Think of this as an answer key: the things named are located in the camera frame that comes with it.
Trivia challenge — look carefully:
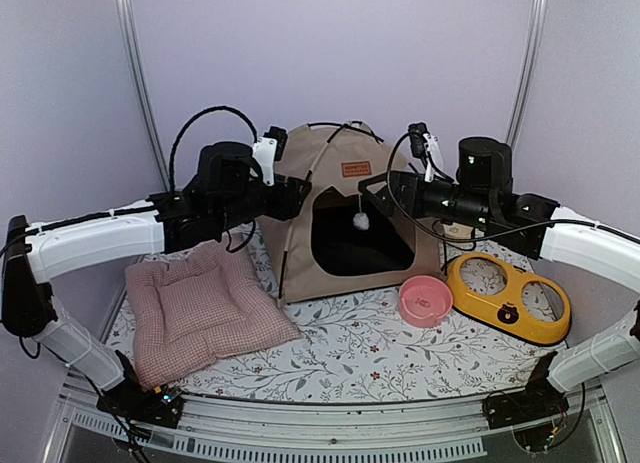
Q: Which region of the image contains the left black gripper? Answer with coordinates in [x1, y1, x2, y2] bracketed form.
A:
[216, 173, 311, 233]

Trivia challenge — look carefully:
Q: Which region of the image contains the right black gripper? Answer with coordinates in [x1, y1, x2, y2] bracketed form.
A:
[358, 169, 495, 231]

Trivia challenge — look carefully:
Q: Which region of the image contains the beige fabric pet tent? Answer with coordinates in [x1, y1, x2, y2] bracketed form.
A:
[258, 141, 441, 292]

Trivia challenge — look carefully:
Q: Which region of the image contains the black tent pole one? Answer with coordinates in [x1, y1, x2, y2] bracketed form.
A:
[261, 124, 374, 305]

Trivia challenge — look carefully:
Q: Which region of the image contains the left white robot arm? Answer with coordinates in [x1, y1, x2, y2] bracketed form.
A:
[1, 137, 311, 417]

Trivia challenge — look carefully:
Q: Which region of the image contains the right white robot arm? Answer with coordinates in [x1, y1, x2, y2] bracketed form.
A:
[358, 131, 639, 419]

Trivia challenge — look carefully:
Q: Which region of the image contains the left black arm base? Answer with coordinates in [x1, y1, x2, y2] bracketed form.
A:
[97, 350, 184, 442]

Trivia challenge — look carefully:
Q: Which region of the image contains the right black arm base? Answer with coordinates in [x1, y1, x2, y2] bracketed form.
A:
[482, 351, 569, 452]

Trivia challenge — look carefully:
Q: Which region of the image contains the pink pet bowl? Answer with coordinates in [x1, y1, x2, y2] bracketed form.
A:
[397, 275, 453, 329]

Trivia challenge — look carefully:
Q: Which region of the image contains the white pompom toy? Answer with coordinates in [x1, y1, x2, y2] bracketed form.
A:
[352, 212, 370, 231]

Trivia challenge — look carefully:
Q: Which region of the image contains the cream cat bowl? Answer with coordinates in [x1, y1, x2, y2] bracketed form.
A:
[442, 223, 474, 240]

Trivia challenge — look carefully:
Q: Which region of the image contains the yellow double bowl stand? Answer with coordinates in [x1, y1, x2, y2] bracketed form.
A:
[446, 252, 572, 347]

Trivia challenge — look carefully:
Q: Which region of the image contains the pink checkered cushion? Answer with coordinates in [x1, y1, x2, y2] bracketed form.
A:
[125, 242, 301, 389]

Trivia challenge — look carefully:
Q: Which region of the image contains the green circuit board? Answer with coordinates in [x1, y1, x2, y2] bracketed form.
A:
[154, 385, 182, 405]

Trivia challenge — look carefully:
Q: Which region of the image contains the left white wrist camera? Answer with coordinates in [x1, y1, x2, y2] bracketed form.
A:
[252, 126, 288, 186]

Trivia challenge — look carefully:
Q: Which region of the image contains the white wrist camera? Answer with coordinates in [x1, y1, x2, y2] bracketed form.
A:
[252, 126, 288, 186]
[408, 122, 448, 182]

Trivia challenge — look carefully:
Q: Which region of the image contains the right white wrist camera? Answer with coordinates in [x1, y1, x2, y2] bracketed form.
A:
[408, 122, 448, 182]

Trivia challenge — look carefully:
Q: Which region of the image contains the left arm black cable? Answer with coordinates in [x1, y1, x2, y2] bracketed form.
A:
[168, 105, 261, 194]

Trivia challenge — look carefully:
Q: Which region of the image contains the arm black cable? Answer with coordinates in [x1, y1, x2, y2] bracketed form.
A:
[168, 105, 261, 194]
[384, 130, 640, 279]

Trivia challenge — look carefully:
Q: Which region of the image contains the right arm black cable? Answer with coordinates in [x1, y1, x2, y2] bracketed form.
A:
[384, 130, 640, 279]

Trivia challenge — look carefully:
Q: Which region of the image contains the right aluminium frame post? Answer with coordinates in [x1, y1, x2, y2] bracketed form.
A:
[506, 0, 548, 150]

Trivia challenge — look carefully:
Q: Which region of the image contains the aluminium frame post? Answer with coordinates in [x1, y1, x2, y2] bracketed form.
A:
[115, 0, 169, 190]
[506, 0, 548, 150]

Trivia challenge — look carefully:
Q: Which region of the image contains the left aluminium frame post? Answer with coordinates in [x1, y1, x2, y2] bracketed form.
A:
[115, 0, 169, 190]

